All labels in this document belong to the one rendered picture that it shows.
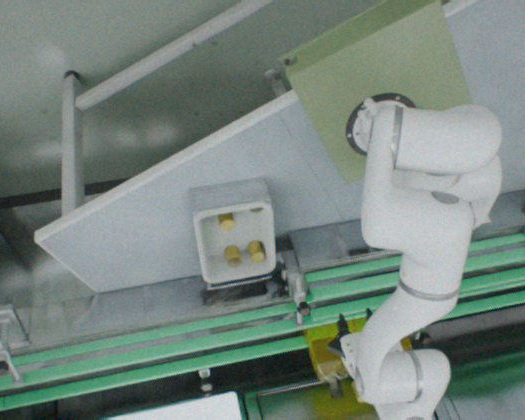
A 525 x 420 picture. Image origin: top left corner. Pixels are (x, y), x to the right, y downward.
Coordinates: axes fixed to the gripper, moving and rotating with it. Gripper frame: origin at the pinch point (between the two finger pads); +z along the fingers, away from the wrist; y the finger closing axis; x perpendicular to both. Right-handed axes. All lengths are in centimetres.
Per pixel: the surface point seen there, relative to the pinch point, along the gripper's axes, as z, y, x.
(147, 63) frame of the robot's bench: 94, -30, 30
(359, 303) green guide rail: 28.7, 8.9, -16.9
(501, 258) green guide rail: 26, 44, -10
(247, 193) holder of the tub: 35.8, -13.7, 13.2
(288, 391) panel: 26.2, -10.9, -37.1
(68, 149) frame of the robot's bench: 77, -54, 15
